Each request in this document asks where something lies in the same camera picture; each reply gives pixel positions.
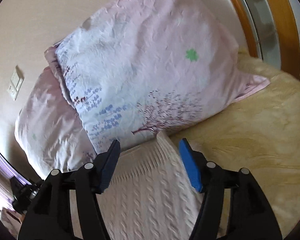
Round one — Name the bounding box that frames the yellow orange patterned bedspread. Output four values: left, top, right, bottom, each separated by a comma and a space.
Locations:
171, 50, 300, 239

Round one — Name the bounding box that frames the blue floral right pillow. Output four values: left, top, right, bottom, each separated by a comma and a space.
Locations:
45, 0, 270, 153

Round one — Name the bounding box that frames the white wall switch panel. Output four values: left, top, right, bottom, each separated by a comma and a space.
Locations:
7, 66, 24, 101

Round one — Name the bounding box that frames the beige cable knit sweater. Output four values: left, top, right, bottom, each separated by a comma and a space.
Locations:
97, 132, 203, 239

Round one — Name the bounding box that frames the pink floral left pillow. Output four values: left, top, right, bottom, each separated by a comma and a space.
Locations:
14, 67, 97, 179

